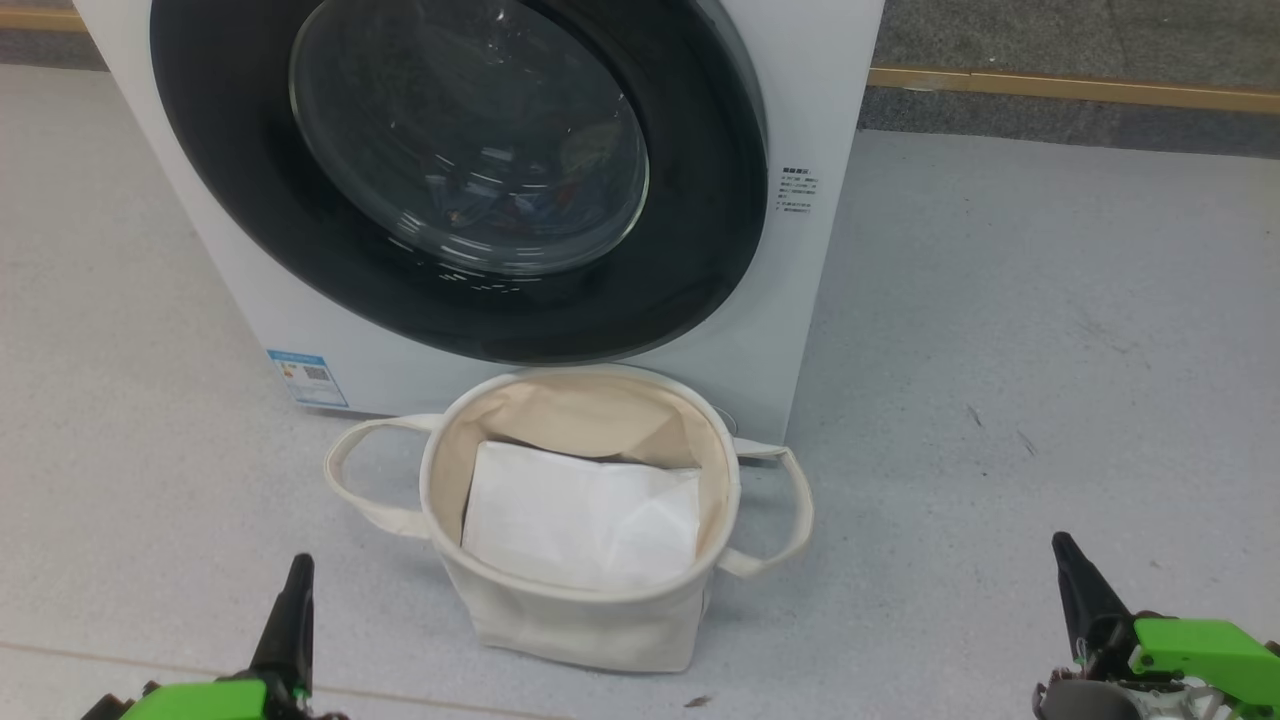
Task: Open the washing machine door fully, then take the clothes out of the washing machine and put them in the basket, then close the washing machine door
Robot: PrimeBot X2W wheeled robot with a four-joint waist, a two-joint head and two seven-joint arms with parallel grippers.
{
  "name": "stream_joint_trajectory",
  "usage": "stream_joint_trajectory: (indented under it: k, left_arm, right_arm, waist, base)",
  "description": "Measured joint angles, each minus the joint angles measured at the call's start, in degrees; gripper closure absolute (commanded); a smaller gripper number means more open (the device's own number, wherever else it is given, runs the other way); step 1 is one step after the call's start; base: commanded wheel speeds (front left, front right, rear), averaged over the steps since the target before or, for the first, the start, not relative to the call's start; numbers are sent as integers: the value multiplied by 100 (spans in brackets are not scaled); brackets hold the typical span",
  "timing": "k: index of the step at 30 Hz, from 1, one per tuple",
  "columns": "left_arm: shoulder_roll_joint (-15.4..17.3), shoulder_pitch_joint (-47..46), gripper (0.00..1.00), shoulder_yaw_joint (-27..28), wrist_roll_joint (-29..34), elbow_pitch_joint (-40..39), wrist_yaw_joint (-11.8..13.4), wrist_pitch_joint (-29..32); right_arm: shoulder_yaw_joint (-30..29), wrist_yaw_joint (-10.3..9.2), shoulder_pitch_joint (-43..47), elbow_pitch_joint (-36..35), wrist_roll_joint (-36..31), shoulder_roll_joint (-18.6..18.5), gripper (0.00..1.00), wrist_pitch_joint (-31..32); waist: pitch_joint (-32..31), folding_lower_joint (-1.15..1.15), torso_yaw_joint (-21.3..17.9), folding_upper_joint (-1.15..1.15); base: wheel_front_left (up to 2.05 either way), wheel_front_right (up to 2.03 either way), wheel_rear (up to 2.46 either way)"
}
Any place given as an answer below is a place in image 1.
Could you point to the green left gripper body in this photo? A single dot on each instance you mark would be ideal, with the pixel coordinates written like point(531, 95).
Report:
point(200, 700)

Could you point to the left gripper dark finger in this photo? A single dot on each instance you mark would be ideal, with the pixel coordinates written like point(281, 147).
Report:
point(290, 630)

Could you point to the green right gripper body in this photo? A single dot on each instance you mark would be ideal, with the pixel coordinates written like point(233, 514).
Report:
point(1210, 660)

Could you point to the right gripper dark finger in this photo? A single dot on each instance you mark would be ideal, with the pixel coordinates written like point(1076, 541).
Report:
point(1085, 600)

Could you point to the washing machine glass door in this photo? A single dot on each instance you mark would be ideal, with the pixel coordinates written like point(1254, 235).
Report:
point(250, 200)

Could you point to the blue cartoon print garment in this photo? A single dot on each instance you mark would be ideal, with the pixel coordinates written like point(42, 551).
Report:
point(545, 207)

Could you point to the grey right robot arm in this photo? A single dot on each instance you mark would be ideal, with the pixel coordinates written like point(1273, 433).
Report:
point(1085, 702)

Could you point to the cream canvas laundry basket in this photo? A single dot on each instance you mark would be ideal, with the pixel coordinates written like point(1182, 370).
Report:
point(580, 630)

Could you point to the white front-load washing machine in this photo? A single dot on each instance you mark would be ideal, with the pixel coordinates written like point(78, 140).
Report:
point(820, 300)

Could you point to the blue energy label sticker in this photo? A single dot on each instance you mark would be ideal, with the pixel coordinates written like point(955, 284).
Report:
point(308, 378)

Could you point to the white folded sheet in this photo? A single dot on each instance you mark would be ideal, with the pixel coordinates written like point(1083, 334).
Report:
point(580, 520)

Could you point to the small printed text label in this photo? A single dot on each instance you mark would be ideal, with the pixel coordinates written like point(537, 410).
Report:
point(798, 190)

